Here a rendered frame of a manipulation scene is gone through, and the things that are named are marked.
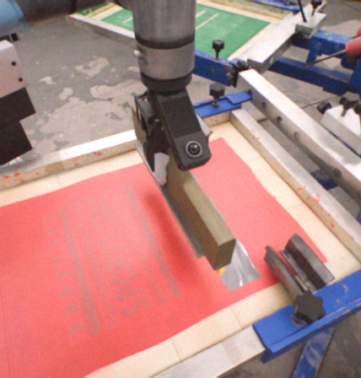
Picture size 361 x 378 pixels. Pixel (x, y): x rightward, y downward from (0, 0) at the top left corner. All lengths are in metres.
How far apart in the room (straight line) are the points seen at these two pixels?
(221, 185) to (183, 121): 0.34
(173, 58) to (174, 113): 0.07
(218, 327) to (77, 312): 0.25
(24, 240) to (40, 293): 0.13
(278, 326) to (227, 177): 0.36
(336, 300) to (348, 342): 1.13
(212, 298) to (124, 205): 0.28
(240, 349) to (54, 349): 0.30
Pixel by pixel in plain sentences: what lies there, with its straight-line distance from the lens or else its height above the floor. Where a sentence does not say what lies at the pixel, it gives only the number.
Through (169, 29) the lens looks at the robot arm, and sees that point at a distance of 0.40.
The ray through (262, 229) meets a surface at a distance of 0.69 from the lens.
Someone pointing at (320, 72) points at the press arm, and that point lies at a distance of 1.30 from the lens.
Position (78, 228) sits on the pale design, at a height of 0.95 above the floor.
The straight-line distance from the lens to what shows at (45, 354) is 0.61.
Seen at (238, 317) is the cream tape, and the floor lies 0.95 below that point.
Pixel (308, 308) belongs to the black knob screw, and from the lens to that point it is 0.51.
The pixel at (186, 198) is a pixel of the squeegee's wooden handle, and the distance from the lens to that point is 0.48.
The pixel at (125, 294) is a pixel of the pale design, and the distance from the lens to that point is 0.61.
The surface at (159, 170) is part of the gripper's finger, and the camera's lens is 0.53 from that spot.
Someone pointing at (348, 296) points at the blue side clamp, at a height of 1.00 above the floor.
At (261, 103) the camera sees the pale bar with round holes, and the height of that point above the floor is 1.02.
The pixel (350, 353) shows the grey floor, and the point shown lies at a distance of 1.72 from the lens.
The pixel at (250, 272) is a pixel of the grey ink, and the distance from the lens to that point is 0.63.
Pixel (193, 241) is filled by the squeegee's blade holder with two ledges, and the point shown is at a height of 1.08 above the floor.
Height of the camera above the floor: 1.51
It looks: 50 degrees down
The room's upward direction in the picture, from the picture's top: straight up
